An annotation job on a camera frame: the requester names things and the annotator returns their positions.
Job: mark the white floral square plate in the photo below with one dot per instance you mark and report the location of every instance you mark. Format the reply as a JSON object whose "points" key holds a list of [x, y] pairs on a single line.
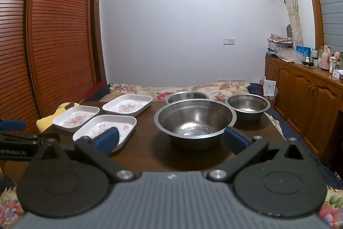
{"points": [[122, 122], [126, 105], [75, 117]]}

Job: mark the large steel bowl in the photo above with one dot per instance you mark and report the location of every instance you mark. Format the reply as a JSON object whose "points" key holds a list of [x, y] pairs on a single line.
{"points": [[195, 116]]}

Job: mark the yellow cloth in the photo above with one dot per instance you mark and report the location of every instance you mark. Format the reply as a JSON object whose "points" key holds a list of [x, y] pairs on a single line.
{"points": [[45, 123]]}

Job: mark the beige capped bottle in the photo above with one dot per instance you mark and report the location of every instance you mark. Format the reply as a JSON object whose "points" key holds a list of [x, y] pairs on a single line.
{"points": [[332, 65]]}

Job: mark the wooden sideboard cabinet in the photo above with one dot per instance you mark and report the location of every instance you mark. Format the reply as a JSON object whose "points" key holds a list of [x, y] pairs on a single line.
{"points": [[302, 100]]}

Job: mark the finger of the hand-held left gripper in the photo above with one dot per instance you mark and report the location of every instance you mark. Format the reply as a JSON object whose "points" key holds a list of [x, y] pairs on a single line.
{"points": [[18, 139], [12, 125]]}

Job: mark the wooden louvered wardrobe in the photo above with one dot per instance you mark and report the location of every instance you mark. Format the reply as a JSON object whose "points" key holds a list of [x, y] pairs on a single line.
{"points": [[59, 30]]}

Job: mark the white paper box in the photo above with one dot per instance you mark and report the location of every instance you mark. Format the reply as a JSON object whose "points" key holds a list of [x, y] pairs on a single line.
{"points": [[270, 89]]}

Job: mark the white wall switch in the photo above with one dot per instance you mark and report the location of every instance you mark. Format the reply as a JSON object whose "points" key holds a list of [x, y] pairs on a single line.
{"points": [[229, 41]]}

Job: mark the red cloth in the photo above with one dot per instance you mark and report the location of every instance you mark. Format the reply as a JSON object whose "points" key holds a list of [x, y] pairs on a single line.
{"points": [[100, 88]]}

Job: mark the dark grey fan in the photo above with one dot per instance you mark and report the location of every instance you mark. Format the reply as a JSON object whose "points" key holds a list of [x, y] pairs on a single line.
{"points": [[289, 30]]}

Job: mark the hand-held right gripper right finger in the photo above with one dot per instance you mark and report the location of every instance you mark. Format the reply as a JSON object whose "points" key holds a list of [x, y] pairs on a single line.
{"points": [[235, 140]]}

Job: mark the clear plastic bag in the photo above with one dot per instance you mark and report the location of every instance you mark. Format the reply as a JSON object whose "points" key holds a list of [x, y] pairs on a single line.
{"points": [[289, 56]]}

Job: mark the pink thermos bottle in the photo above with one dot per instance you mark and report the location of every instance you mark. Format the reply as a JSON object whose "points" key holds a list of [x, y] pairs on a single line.
{"points": [[325, 58]]}

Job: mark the small white bottle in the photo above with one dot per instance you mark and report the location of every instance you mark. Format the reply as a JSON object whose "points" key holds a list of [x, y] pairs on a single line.
{"points": [[308, 61]]}

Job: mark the blue box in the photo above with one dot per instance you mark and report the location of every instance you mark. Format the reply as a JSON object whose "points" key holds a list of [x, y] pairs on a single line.
{"points": [[302, 51]]}

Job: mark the floral bed sheet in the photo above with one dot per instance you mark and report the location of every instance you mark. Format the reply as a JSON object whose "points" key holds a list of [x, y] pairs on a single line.
{"points": [[150, 89]]}

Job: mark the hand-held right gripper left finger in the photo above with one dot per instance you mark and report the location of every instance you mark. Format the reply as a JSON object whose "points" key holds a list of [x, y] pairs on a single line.
{"points": [[107, 140]]}

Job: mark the small white box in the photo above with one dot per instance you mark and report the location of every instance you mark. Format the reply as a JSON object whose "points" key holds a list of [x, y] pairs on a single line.
{"points": [[338, 74]]}

